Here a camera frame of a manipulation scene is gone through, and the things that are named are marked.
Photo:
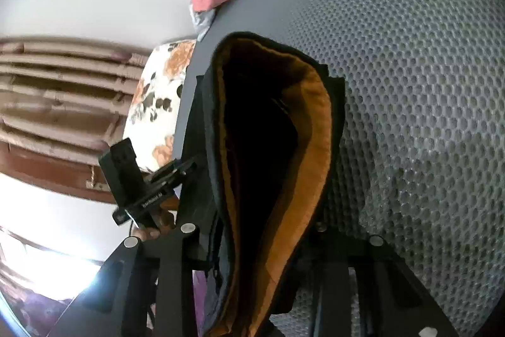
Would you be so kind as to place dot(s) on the white floral pillow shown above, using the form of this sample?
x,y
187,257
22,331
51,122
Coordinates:
x,y
158,84

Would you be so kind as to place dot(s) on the brown wooden board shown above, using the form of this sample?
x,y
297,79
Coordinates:
x,y
47,171

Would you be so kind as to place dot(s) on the brown pleated curtain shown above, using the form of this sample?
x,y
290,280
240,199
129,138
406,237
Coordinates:
x,y
59,96

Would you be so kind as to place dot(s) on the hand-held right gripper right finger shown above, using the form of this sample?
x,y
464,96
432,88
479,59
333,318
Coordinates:
x,y
335,250

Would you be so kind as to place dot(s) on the black pants with orange lining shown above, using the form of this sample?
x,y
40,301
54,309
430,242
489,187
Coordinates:
x,y
307,163

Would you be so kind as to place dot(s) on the grey mesh mat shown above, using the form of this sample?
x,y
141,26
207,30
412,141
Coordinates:
x,y
414,84

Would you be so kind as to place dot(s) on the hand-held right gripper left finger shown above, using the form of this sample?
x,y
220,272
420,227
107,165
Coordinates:
x,y
173,281

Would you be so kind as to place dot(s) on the purple cloth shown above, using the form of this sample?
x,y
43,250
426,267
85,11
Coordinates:
x,y
35,313

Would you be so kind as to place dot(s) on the person's left hand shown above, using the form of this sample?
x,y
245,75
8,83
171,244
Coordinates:
x,y
158,224

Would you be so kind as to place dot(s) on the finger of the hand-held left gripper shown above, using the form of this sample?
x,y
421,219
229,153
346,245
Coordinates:
x,y
173,171

